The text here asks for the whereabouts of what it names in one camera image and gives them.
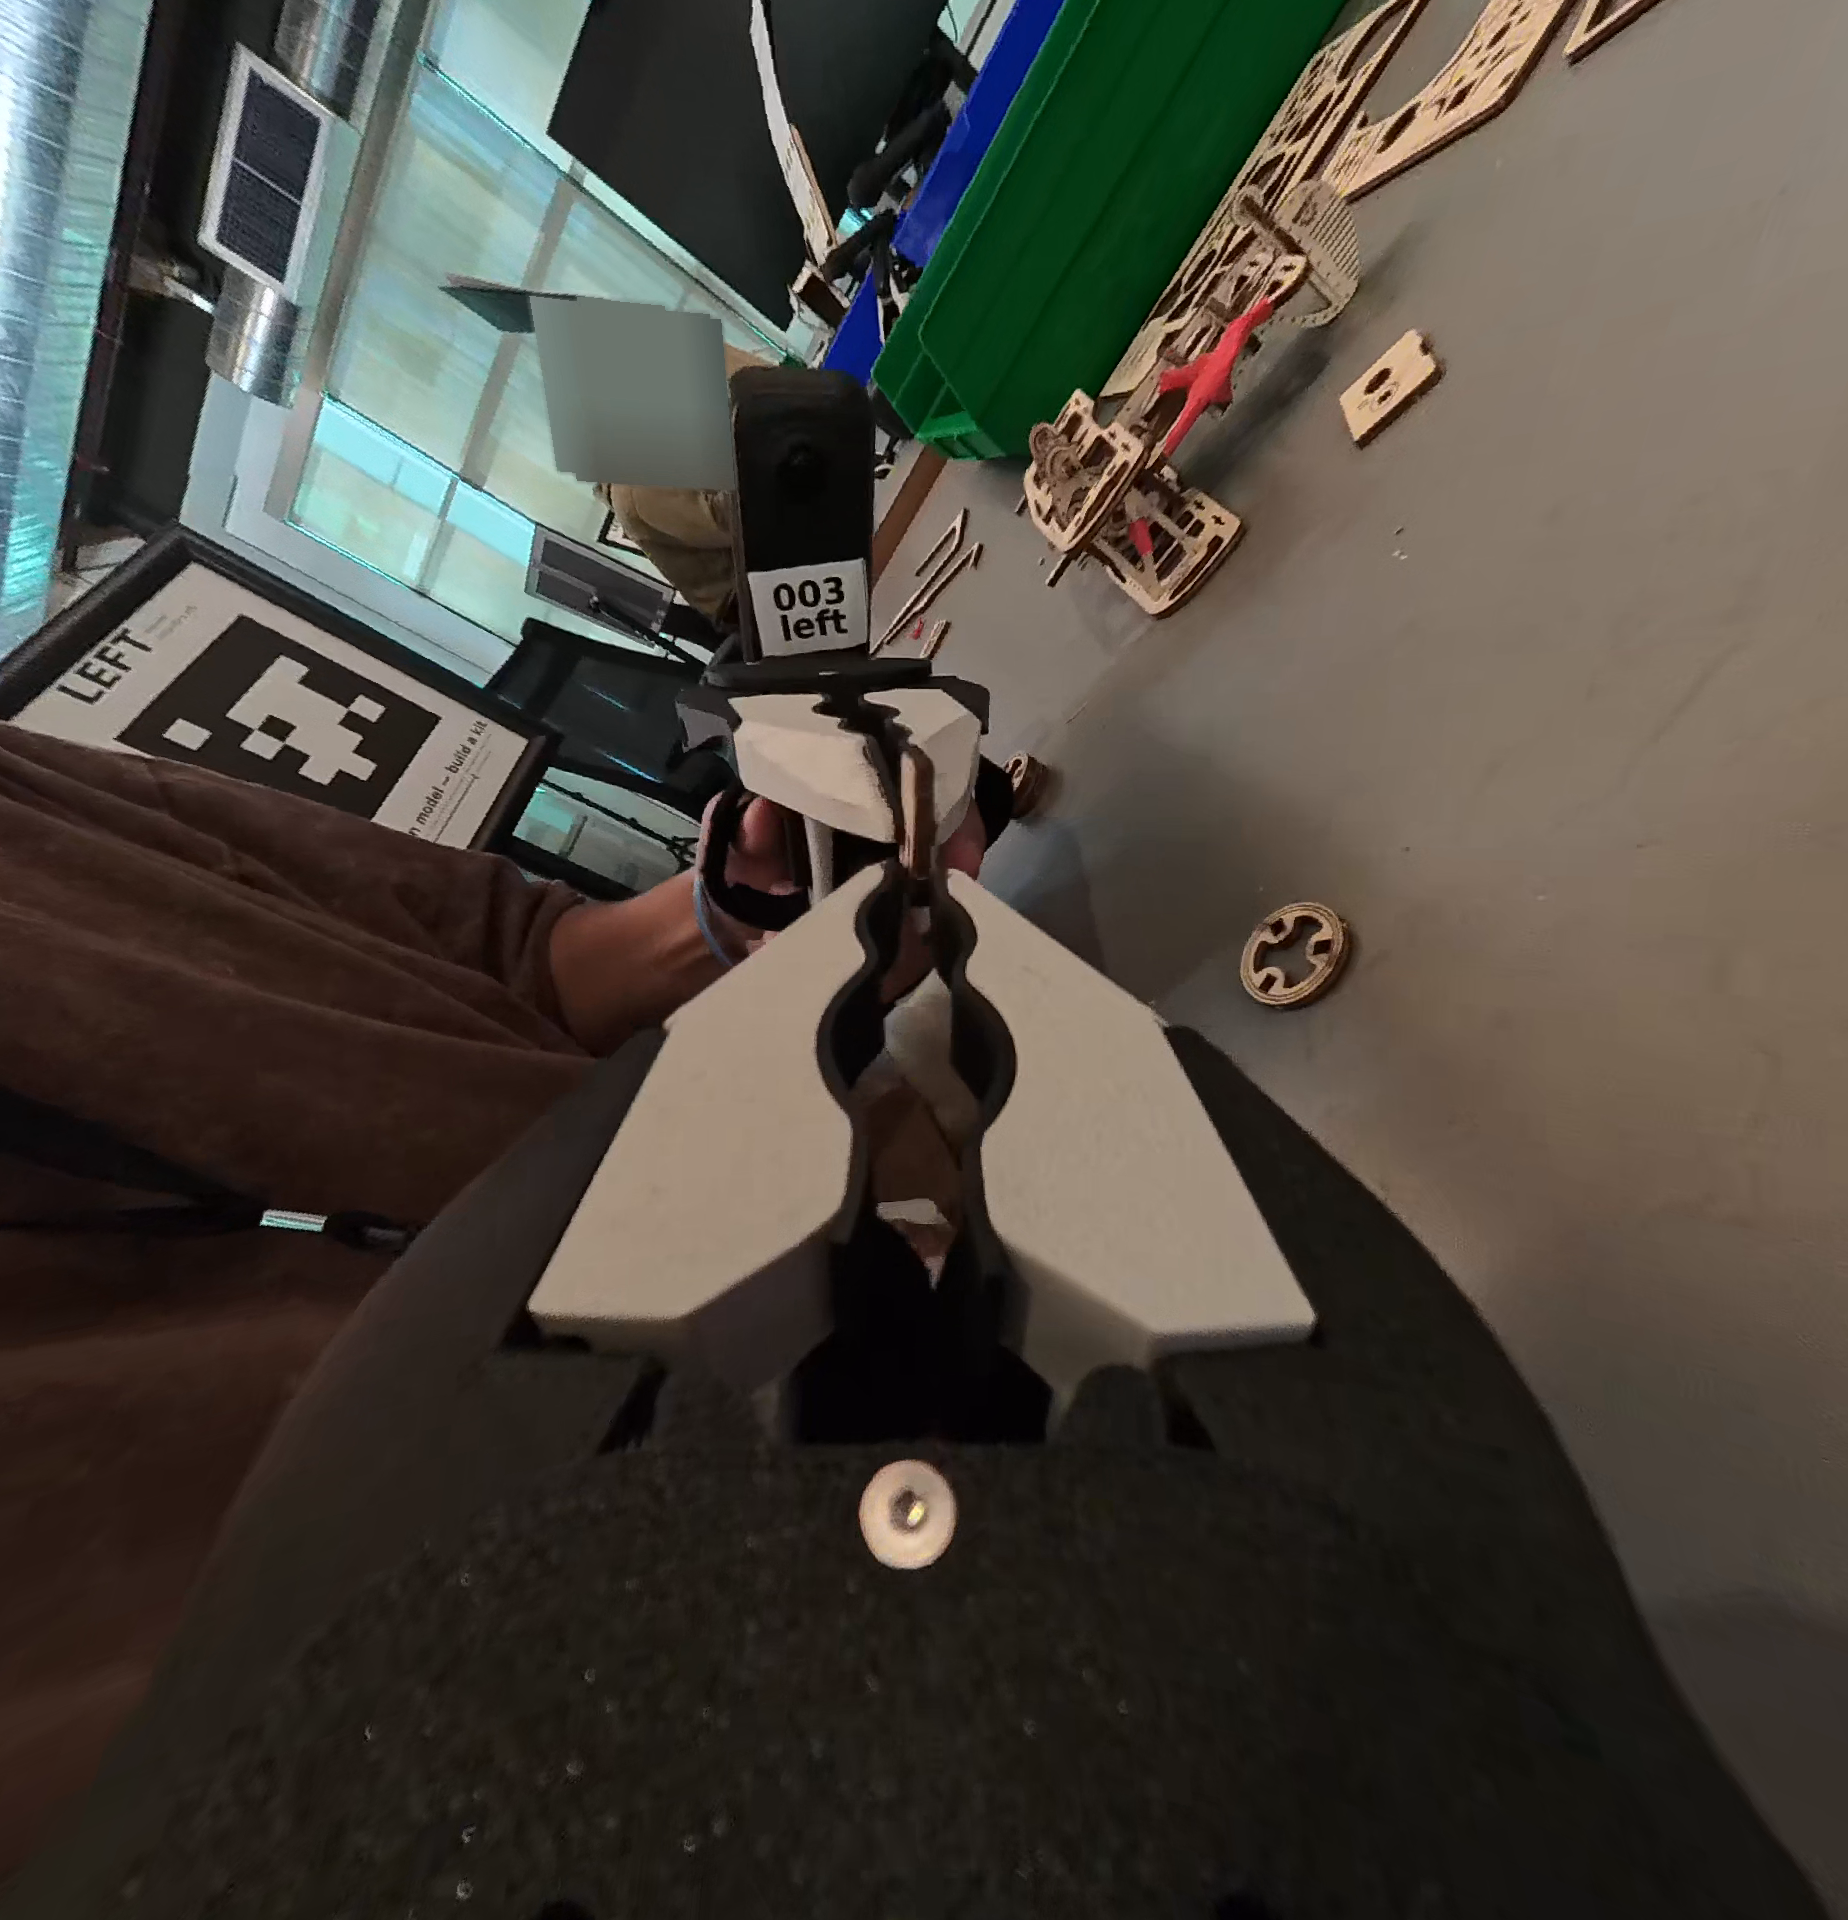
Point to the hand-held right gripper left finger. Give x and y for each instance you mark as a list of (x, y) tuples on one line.
[(699, 1185)]

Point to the partly built wooden model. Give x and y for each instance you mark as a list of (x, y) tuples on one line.
[(1180, 563)]

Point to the wooden sheet corner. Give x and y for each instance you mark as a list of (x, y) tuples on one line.
[(1606, 17)]

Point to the large laser-cut wooden sheet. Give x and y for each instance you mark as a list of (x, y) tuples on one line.
[(1284, 135)]

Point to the green plastic bin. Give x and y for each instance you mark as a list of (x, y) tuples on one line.
[(1104, 196)]

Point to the person's left hand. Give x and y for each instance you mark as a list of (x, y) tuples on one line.
[(766, 862)]

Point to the grey slatted unit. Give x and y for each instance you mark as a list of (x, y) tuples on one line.
[(600, 577)]

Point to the person's left forearm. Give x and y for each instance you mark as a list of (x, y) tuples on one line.
[(265, 930)]

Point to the red plastic tool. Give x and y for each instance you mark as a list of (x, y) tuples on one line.
[(1202, 382)]

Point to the black monitor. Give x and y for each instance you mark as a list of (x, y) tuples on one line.
[(685, 135)]

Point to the dark flat panel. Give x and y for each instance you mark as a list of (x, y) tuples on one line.
[(495, 304)]

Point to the curved pale wooden strip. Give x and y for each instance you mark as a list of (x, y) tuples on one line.
[(795, 166)]

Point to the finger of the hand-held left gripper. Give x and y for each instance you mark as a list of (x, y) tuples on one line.
[(946, 750), (795, 758)]

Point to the person's brown clothed torso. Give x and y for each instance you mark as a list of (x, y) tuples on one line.
[(85, 1501)]

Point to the black chair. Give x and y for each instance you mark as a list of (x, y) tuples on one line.
[(902, 166)]

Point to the silver ventilation duct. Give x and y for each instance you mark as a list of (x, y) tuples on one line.
[(39, 301)]

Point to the white air vent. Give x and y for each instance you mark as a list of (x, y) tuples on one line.
[(265, 166)]

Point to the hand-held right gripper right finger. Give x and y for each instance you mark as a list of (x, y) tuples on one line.
[(1135, 1185)]

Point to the blue wristband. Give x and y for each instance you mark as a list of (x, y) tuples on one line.
[(711, 930)]

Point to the small square wooden piece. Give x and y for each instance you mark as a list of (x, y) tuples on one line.
[(1389, 387)]

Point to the framed black-white marker poster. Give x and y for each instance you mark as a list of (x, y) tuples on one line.
[(265, 721)]

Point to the grey desk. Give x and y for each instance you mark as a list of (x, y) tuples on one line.
[(1539, 750)]

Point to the blue plastic bin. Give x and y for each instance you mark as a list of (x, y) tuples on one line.
[(984, 135)]

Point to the ribbed wooden fan piece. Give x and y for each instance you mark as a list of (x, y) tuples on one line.
[(1330, 240)]

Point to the forked laser-cut wooden sheet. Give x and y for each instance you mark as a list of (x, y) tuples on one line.
[(1450, 105)]

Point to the thin wooden stick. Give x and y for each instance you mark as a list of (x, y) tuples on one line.
[(925, 577), (942, 587)]

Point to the small wooden gear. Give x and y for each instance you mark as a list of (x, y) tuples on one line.
[(1026, 782)]

